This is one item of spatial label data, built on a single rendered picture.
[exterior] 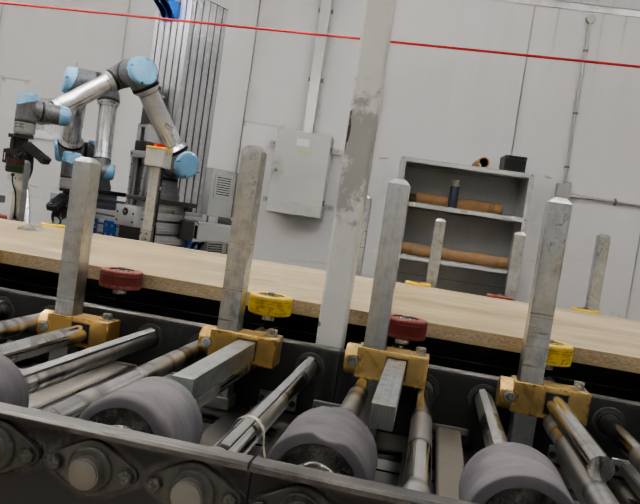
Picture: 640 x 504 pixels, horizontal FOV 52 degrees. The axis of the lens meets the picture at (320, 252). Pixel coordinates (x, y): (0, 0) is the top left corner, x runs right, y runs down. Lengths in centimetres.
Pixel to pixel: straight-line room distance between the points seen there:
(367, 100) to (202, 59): 227
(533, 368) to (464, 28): 427
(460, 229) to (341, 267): 382
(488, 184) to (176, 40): 260
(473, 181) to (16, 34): 367
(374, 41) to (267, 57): 396
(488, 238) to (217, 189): 230
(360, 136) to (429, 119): 384
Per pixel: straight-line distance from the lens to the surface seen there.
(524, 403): 110
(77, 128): 333
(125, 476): 66
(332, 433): 68
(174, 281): 133
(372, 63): 122
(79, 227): 123
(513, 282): 218
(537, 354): 110
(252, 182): 111
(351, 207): 119
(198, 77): 340
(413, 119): 503
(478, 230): 500
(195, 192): 341
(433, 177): 498
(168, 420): 71
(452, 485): 93
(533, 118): 515
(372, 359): 108
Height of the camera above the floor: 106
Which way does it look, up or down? 3 degrees down
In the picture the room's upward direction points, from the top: 8 degrees clockwise
